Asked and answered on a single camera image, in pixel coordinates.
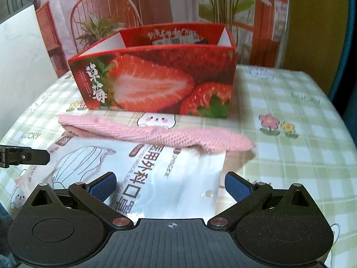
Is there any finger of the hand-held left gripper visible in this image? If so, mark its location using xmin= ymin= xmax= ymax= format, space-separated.
xmin=0 ymin=144 xmax=51 ymax=168

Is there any white face mask packet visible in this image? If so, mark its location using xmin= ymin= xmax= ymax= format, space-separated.
xmin=14 ymin=136 xmax=227 ymax=222

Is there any red strawberry print cardboard box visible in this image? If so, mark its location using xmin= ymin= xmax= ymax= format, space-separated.
xmin=68 ymin=22 xmax=238 ymax=119

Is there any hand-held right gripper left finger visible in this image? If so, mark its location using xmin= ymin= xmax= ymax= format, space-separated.
xmin=26 ymin=171 xmax=133 ymax=228

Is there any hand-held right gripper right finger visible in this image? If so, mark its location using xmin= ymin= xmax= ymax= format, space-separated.
xmin=208 ymin=172 xmax=317 ymax=228

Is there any printed backdrop cloth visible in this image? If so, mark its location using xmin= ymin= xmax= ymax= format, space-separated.
xmin=33 ymin=0 xmax=291 ymax=79

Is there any pink knitted towel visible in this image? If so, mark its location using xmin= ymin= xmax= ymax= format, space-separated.
xmin=57 ymin=113 xmax=256 ymax=156

